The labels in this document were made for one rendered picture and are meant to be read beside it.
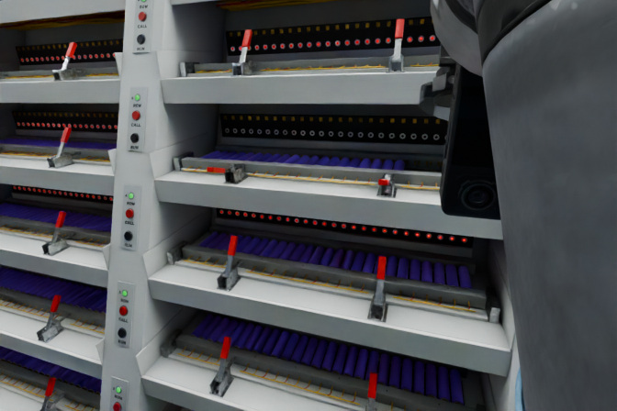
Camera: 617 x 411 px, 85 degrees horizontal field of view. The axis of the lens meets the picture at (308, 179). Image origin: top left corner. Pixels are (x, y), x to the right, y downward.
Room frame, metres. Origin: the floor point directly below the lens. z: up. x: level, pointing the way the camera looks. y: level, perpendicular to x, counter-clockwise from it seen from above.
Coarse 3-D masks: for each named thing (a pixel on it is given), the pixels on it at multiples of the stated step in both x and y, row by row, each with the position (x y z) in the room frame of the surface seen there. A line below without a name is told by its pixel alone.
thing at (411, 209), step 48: (192, 144) 0.73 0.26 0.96; (240, 144) 0.77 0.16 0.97; (288, 144) 0.73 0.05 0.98; (336, 144) 0.70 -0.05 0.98; (384, 144) 0.66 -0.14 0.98; (192, 192) 0.61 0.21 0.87; (240, 192) 0.58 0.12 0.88; (288, 192) 0.55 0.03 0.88; (336, 192) 0.53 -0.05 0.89; (432, 192) 0.52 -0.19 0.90
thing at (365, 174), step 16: (192, 160) 0.66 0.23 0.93; (208, 160) 0.65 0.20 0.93; (224, 160) 0.65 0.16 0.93; (272, 176) 0.59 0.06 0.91; (304, 176) 0.59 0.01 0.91; (320, 176) 0.57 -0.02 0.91; (336, 176) 0.57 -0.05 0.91; (352, 176) 0.56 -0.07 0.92; (368, 176) 0.55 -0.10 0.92; (400, 176) 0.54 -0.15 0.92; (416, 176) 0.53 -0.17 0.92; (432, 176) 0.52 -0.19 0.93
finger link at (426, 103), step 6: (426, 84) 0.28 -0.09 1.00; (426, 90) 0.27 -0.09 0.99; (420, 96) 0.29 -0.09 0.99; (426, 96) 0.27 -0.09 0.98; (432, 96) 0.27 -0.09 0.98; (420, 102) 0.29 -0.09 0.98; (426, 102) 0.29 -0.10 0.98; (432, 102) 0.28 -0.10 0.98; (426, 108) 0.31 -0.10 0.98; (432, 108) 0.31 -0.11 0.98; (432, 114) 0.33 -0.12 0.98
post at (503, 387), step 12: (492, 240) 0.60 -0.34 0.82; (504, 252) 0.52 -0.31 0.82; (504, 264) 0.51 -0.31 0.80; (504, 276) 0.51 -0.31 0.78; (516, 348) 0.44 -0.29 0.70; (516, 360) 0.44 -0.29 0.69; (516, 372) 0.44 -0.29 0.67; (492, 384) 0.53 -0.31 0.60; (504, 384) 0.47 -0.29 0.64; (504, 396) 0.46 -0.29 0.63; (504, 408) 0.46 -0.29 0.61
